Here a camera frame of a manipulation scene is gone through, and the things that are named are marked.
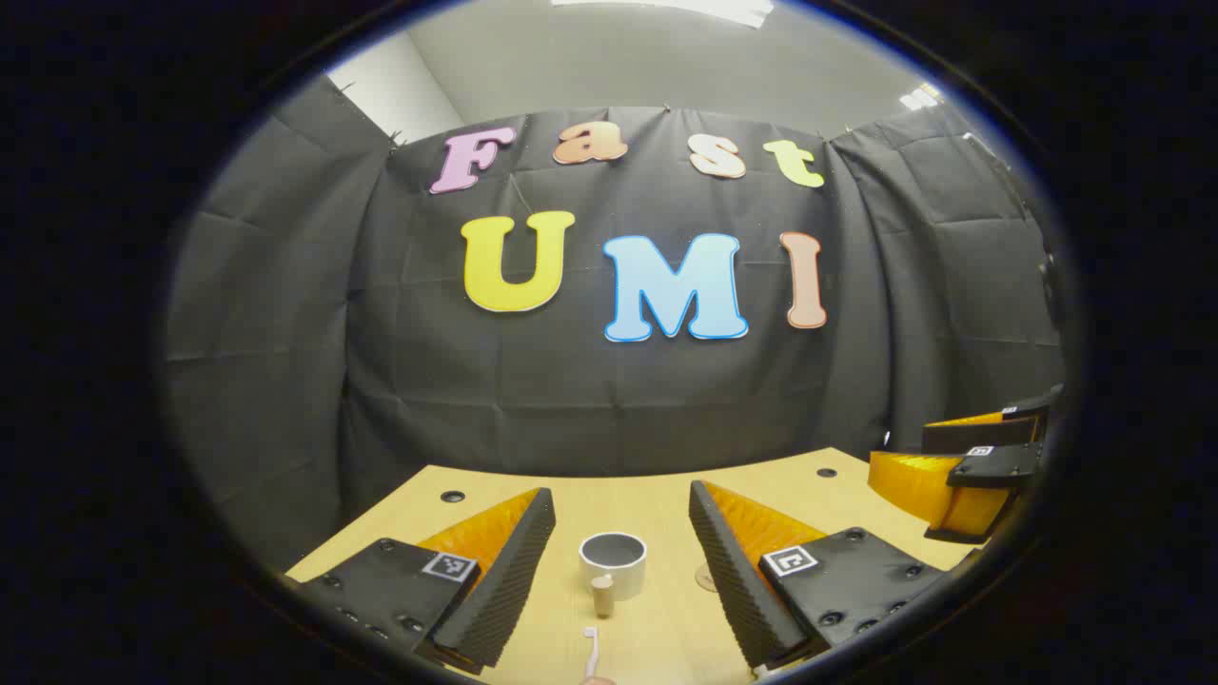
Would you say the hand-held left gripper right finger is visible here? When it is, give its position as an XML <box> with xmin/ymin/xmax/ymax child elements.
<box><xmin>688</xmin><ymin>479</ymin><xmax>953</xmax><ymax>672</ymax></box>

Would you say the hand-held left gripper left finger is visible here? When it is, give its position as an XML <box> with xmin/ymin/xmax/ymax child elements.
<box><xmin>284</xmin><ymin>487</ymin><xmax>557</xmax><ymax>672</ymax></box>

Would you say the white cup with wooden handle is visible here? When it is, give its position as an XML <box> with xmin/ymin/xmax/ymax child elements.
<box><xmin>578</xmin><ymin>532</ymin><xmax>649</xmax><ymax>619</ymax></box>

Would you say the wooden desktop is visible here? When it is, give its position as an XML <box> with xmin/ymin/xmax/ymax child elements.
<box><xmin>285</xmin><ymin>447</ymin><xmax>991</xmax><ymax>685</ymax></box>

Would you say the black backdrop cloth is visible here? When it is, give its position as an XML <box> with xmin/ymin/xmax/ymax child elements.
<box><xmin>162</xmin><ymin>76</ymin><xmax>1067</xmax><ymax>572</ymax></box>

